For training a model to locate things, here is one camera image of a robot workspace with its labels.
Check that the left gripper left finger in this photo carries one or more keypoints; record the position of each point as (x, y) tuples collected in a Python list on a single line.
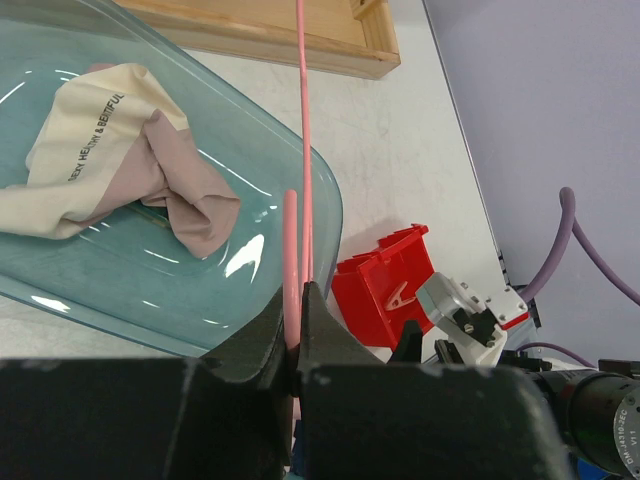
[(253, 392)]

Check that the teal plastic basin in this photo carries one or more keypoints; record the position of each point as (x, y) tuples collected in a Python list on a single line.
[(127, 274)]

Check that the beige pink underwear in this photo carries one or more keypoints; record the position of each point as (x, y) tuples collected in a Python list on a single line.
[(114, 136)]

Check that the wooden clothes rack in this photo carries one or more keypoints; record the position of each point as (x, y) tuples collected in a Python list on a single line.
[(355, 38)]

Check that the pink wire hanger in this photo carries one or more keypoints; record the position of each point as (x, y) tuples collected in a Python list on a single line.
[(298, 248)]

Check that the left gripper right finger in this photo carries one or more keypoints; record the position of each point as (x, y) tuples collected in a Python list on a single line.
[(328, 386)]

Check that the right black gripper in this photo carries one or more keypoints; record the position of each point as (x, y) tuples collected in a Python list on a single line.
[(470, 350)]

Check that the teal clothespin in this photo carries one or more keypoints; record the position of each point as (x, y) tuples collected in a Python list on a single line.
[(297, 458)]

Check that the red plastic bin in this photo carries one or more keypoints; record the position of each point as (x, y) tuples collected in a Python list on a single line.
[(363, 283)]

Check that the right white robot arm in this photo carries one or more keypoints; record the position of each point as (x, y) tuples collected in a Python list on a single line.
[(480, 414)]

